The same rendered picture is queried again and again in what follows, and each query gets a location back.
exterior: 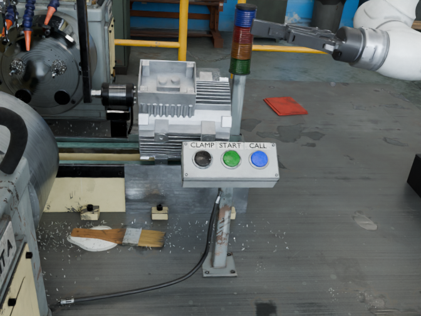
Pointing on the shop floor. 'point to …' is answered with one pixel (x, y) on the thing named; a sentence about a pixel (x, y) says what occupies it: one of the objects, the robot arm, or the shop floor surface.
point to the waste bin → (327, 14)
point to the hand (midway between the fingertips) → (267, 29)
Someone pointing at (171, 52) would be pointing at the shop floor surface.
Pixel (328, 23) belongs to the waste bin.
